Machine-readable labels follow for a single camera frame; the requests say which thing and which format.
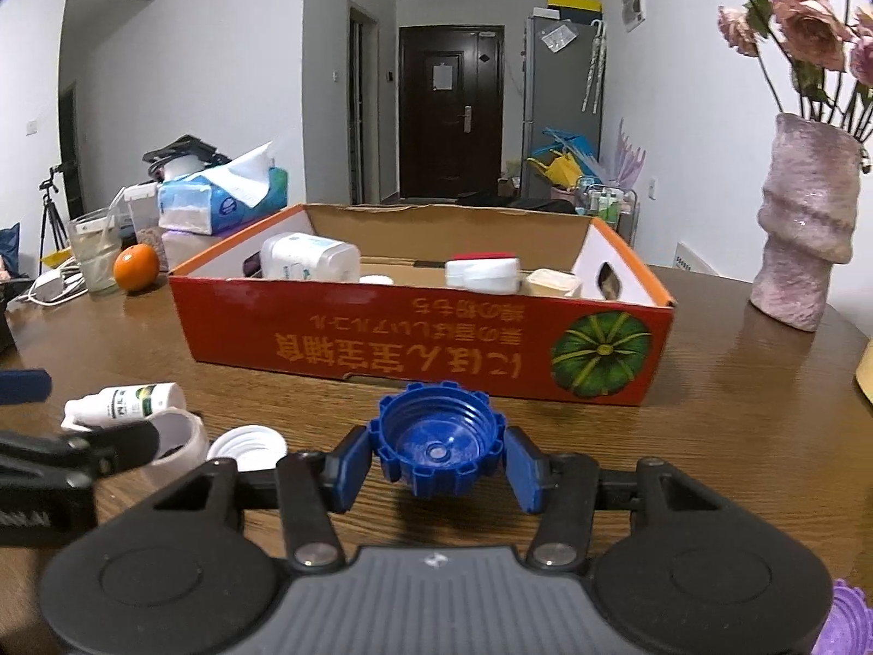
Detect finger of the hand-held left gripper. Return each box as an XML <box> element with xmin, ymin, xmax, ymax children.
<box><xmin>0</xmin><ymin>367</ymin><xmax>54</xmax><ymax>406</ymax></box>
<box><xmin>0</xmin><ymin>418</ymin><xmax>162</xmax><ymax>486</ymax></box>

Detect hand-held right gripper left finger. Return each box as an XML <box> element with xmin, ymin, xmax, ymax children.
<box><xmin>140</xmin><ymin>426</ymin><xmax>373</xmax><ymax>573</ymax></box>

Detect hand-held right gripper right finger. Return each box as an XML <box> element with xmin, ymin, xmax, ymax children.
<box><xmin>506</xmin><ymin>426</ymin><xmax>736</xmax><ymax>573</ymax></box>

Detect white spray bottle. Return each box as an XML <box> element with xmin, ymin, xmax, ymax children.
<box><xmin>63</xmin><ymin>381</ymin><xmax>187</xmax><ymax>431</ymax></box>

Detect white cylindrical cap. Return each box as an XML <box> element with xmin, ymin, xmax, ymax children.
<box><xmin>146</xmin><ymin>408</ymin><xmax>210</xmax><ymax>486</ymax></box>

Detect blue notched lid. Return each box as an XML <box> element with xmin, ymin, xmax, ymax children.
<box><xmin>367</xmin><ymin>381</ymin><xmax>507</xmax><ymax>499</ymax></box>

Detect red cardboard box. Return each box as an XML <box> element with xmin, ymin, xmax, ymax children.
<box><xmin>168</xmin><ymin>203</ymin><xmax>677</xmax><ymax>408</ymax></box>

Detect small cream box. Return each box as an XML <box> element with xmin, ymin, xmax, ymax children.
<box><xmin>524</xmin><ymin>268</ymin><xmax>583</xmax><ymax>300</ymax></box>

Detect red and white lint brush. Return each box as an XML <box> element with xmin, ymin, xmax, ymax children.
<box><xmin>445</xmin><ymin>253</ymin><xmax>521</xmax><ymax>291</ymax></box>

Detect white plastic case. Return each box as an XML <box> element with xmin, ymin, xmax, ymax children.
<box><xmin>260</xmin><ymin>231</ymin><xmax>361</xmax><ymax>283</ymax></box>

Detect purple notched lid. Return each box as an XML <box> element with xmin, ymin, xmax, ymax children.
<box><xmin>828</xmin><ymin>577</ymin><xmax>873</xmax><ymax>655</ymax></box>

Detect white power adapter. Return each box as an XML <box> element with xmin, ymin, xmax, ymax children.
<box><xmin>26</xmin><ymin>265</ymin><xmax>87</xmax><ymax>307</ymax></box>

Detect white ribbed lid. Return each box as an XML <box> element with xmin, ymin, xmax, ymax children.
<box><xmin>206</xmin><ymin>424</ymin><xmax>289</xmax><ymax>472</ymax></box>

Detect clear drinking glass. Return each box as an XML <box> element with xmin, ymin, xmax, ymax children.
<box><xmin>67</xmin><ymin>207</ymin><xmax>125</xmax><ymax>299</ymax></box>

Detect orange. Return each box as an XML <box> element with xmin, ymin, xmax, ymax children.
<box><xmin>113</xmin><ymin>243</ymin><xmax>162</xmax><ymax>295</ymax></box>

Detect white flat box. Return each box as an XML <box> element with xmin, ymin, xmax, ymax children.
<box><xmin>159</xmin><ymin>228</ymin><xmax>226</xmax><ymax>271</ymax></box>

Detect clear plastic container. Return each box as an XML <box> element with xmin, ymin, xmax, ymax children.
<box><xmin>122</xmin><ymin>183</ymin><xmax>165</xmax><ymax>247</ymax></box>

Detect blue tissue pack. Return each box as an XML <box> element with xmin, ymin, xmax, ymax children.
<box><xmin>157</xmin><ymin>138</ymin><xmax>289</xmax><ymax>234</ymax></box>

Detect dark bag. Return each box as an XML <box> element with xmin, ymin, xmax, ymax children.
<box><xmin>456</xmin><ymin>190</ymin><xmax>578</xmax><ymax>215</ymax></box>

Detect white trolley with bottles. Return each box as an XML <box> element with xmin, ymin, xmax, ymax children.
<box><xmin>576</xmin><ymin>175</ymin><xmax>639</xmax><ymax>247</ymax></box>

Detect black gadget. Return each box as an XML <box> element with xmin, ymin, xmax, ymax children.
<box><xmin>142</xmin><ymin>134</ymin><xmax>220</xmax><ymax>182</ymax></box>

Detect blue and yellow bags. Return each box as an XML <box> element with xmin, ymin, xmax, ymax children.
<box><xmin>524</xmin><ymin>126</ymin><xmax>602</xmax><ymax>189</ymax></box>

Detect yellow thermos jug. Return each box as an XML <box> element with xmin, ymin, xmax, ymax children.
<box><xmin>853</xmin><ymin>340</ymin><xmax>873</xmax><ymax>419</ymax></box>

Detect dark wooden door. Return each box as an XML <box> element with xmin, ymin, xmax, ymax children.
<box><xmin>398</xmin><ymin>25</ymin><xmax>506</xmax><ymax>201</ymax></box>

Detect pink textured vase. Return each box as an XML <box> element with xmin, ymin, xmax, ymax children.
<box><xmin>749</xmin><ymin>112</ymin><xmax>864</xmax><ymax>334</ymax></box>

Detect grey refrigerator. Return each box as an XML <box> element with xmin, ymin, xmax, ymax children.
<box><xmin>521</xmin><ymin>9</ymin><xmax>605</xmax><ymax>199</ymax></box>

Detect folded hanging umbrella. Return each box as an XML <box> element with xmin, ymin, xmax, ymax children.
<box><xmin>581</xmin><ymin>20</ymin><xmax>608</xmax><ymax>114</ymax></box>

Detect dried pink roses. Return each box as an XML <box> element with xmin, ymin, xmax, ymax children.
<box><xmin>702</xmin><ymin>0</ymin><xmax>873</xmax><ymax>146</ymax></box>

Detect camera tripod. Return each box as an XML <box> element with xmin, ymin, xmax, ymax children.
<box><xmin>37</xmin><ymin>166</ymin><xmax>70</xmax><ymax>267</ymax></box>

